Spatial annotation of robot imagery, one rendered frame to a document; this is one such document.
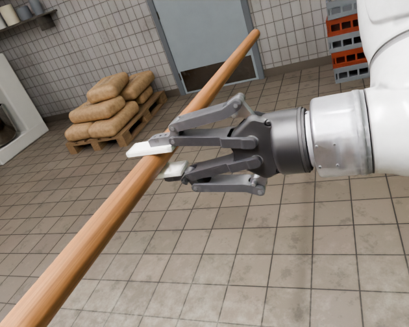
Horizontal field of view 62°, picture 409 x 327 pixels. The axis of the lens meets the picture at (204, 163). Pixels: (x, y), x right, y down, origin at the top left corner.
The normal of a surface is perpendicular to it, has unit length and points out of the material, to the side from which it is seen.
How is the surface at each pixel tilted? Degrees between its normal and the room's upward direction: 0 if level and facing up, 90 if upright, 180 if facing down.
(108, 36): 90
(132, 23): 90
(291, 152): 77
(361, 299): 0
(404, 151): 89
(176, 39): 90
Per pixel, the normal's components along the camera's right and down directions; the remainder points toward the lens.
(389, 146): -0.49, 0.44
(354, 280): -0.30, -0.82
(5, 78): 0.91, -0.11
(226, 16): -0.28, 0.56
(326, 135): -0.40, 0.03
